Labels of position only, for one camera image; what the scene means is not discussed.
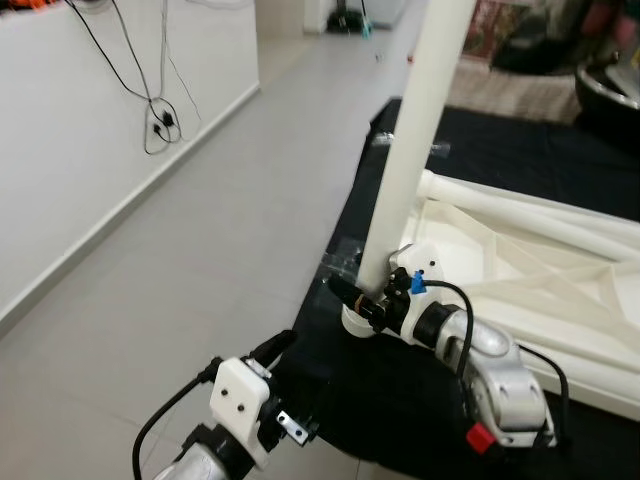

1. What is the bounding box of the black green floor device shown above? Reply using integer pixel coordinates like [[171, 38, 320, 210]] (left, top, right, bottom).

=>
[[335, 5, 373, 36]]

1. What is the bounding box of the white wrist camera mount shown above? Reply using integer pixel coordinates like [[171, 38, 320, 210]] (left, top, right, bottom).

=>
[[385, 243, 441, 336], [208, 358, 273, 471]]

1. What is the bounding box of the beige stone ledge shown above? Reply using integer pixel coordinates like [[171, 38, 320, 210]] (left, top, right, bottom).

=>
[[445, 55, 586, 126]]

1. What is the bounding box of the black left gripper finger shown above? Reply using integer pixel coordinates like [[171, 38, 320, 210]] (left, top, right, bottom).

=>
[[248, 330, 299, 371]]

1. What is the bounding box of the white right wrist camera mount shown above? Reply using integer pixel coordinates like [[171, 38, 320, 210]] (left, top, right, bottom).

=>
[[385, 243, 441, 336]]

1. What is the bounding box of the black wok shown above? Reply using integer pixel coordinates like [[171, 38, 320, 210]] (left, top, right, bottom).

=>
[[575, 55, 640, 156]]

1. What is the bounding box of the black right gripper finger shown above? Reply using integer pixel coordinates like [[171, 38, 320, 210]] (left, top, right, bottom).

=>
[[328, 275, 386, 313]]

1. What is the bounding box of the red printed box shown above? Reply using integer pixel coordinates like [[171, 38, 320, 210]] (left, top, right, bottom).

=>
[[465, 0, 511, 61]]

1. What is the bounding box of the black table cloth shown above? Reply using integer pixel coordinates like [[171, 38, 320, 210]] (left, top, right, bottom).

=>
[[265, 95, 640, 480]]

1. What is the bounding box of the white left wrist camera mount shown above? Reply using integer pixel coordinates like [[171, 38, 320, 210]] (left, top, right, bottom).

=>
[[208, 358, 273, 471]]

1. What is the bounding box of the black wall cable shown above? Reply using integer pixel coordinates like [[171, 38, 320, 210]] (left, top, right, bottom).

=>
[[65, 0, 201, 156]]

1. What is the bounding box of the black power adapter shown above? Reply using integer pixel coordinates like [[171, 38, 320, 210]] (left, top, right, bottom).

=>
[[155, 110, 181, 136]]

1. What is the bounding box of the white plastic table top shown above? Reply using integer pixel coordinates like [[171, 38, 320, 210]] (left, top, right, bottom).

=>
[[343, 170, 640, 421]]

